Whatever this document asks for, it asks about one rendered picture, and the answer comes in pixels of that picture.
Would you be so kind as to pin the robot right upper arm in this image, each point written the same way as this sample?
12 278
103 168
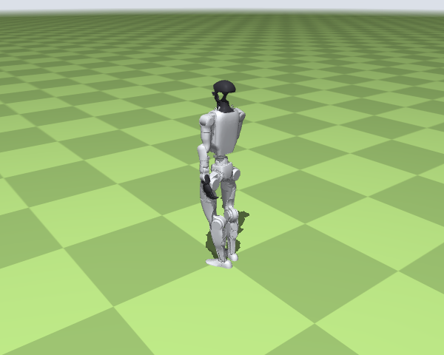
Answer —
242 116

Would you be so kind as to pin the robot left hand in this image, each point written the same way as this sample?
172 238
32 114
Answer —
207 188

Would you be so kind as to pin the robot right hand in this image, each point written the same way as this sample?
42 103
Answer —
218 104

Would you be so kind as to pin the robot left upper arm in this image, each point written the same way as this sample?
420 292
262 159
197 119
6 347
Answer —
206 122

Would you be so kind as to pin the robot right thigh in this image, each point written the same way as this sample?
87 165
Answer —
228 188

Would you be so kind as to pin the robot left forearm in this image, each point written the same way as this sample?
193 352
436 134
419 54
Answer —
204 162

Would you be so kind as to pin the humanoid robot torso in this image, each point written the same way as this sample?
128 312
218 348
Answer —
224 135

